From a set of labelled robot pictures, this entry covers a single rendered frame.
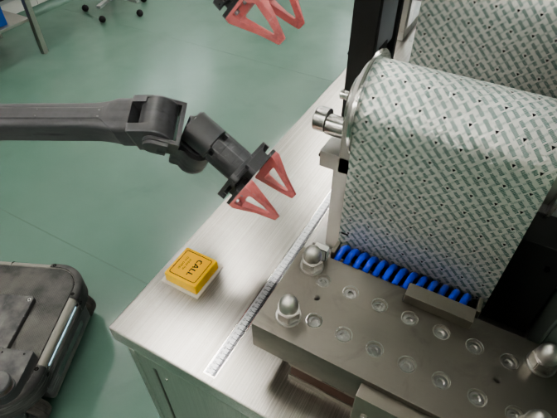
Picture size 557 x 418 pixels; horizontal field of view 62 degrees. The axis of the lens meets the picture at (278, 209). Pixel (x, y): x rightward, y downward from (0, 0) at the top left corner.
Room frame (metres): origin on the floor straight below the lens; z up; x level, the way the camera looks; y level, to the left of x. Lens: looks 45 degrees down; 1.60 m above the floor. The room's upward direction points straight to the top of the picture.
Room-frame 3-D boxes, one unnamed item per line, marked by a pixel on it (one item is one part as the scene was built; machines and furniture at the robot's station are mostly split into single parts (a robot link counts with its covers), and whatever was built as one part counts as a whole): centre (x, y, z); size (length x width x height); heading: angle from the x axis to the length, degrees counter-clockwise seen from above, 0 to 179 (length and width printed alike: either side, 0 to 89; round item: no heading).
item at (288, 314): (0.35, -0.01, 1.05); 0.04 x 0.04 x 0.04
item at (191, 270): (0.52, 0.16, 0.91); 0.07 x 0.07 x 0.02; 61
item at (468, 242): (0.44, -0.20, 1.11); 0.23 x 0.01 x 0.18; 61
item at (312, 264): (0.44, -0.05, 1.05); 0.04 x 0.04 x 0.04
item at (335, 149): (0.60, -0.10, 1.05); 0.06 x 0.05 x 0.31; 61
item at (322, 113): (0.62, -0.07, 1.18); 0.04 x 0.02 x 0.04; 151
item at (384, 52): (0.55, -0.12, 1.25); 0.15 x 0.01 x 0.15; 151
